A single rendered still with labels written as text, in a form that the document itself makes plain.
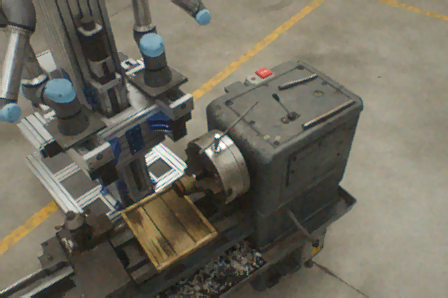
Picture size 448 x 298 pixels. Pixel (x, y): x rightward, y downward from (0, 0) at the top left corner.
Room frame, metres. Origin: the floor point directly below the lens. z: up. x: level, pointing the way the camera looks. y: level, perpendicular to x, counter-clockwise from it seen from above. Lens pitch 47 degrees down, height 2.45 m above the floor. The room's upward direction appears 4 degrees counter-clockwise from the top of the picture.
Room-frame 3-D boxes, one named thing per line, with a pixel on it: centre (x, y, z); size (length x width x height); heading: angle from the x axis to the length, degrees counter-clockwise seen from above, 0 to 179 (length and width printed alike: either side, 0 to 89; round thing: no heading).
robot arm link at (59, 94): (1.45, 0.69, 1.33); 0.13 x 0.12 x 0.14; 61
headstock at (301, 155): (1.42, -0.30, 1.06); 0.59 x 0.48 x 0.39; 122
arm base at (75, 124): (1.45, 0.68, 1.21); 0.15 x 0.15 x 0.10
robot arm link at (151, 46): (1.77, 0.30, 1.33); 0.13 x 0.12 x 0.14; 19
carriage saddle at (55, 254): (0.83, 0.59, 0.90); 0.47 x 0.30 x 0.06; 32
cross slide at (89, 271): (0.87, 0.56, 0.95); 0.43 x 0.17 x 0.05; 32
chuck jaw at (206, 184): (1.07, 0.05, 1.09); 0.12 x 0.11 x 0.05; 32
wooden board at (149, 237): (1.04, 0.26, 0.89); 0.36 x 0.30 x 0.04; 32
